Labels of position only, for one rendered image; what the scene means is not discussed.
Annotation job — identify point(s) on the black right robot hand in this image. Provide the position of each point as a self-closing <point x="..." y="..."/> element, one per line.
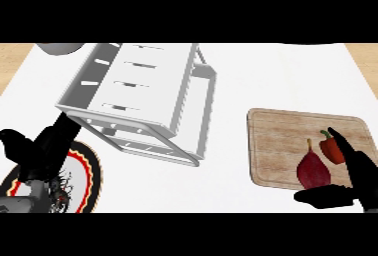
<point x="363" y="173"/>

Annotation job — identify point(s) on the wooden cutting board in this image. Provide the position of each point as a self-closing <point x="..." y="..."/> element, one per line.
<point x="296" y="146"/>

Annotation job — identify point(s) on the grey round bowl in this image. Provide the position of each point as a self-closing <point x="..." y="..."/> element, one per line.
<point x="60" y="48"/>

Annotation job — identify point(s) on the red bell pepper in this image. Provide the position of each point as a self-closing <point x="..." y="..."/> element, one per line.
<point x="333" y="149"/>

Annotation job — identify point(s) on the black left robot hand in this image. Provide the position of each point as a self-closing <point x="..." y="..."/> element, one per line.
<point x="52" y="146"/>

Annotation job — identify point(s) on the dark red pear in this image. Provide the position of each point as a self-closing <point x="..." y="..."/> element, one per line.
<point x="314" y="170"/>

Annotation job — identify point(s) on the black red patterned plate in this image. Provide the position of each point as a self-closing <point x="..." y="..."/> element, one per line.
<point x="79" y="180"/>

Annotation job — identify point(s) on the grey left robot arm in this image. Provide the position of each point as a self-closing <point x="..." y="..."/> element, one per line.
<point x="24" y="196"/>

